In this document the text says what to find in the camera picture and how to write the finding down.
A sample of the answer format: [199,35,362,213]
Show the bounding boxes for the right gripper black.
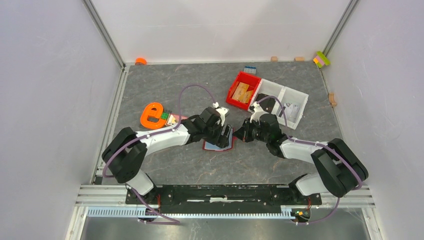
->
[232,117,270,143]

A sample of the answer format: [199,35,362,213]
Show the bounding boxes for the red leather card holder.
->
[202,129,235,152]

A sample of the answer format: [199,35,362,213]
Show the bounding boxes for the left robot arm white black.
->
[101,107,232,204]

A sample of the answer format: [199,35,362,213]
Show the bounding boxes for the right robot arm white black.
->
[234,113,369,204]

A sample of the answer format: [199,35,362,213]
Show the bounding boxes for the black cards in white bin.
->
[259,97,276,113]

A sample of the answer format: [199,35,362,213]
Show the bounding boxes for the silver cards in white bin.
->
[284,103,302,123]

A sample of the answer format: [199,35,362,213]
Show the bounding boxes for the red plastic bin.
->
[225,71,262,111]

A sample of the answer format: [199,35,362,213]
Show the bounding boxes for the white divided plastic bin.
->
[250,78,309,130]

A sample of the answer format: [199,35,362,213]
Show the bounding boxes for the green toy brick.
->
[160,112,169,120]

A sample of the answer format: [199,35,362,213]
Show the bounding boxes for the blue white small block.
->
[243,66,257,75]

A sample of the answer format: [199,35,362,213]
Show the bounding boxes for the wooden piece right edge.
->
[328,92,338,108]

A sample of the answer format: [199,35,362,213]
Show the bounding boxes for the colourful toy brick stack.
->
[313,51,331,69]

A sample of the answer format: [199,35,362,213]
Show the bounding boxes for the small orange cap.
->
[134,57,147,65]

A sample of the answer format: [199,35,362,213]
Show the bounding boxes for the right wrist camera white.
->
[249,101,268,123]

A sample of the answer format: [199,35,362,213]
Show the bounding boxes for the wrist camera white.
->
[212,101,230,126]
[249,101,268,123]

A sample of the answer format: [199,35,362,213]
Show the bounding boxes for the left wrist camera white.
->
[212,101,230,126]

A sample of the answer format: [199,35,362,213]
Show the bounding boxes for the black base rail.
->
[141,184,322,206]

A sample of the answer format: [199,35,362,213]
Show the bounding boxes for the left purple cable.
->
[101,83,218,225]

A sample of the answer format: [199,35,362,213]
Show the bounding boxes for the purple cable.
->
[101,83,218,225]
[255,95,365,226]

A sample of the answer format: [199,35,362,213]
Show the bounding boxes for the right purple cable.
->
[255,95,365,226]

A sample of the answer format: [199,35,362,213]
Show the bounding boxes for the grey slotted cable duct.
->
[86,205,294,220]

